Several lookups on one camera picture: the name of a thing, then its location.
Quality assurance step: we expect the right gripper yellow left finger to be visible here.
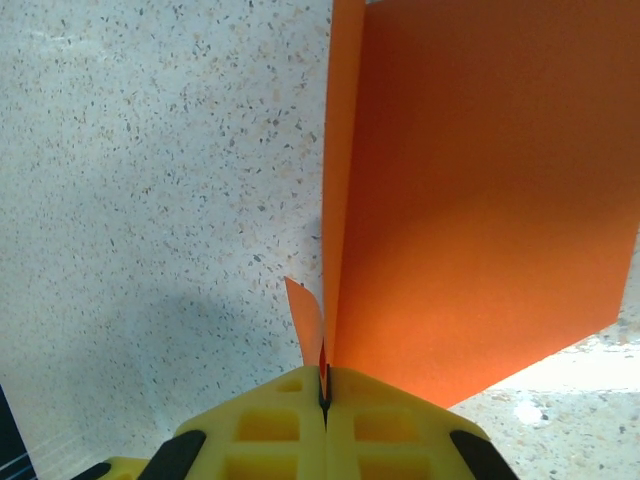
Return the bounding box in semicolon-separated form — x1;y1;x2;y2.
79;366;327;480

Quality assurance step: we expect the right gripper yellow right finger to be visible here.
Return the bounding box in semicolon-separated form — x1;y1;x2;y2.
325;367;521;480

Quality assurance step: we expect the orange paper sheet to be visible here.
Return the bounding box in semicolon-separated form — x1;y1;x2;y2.
283;0;640;412

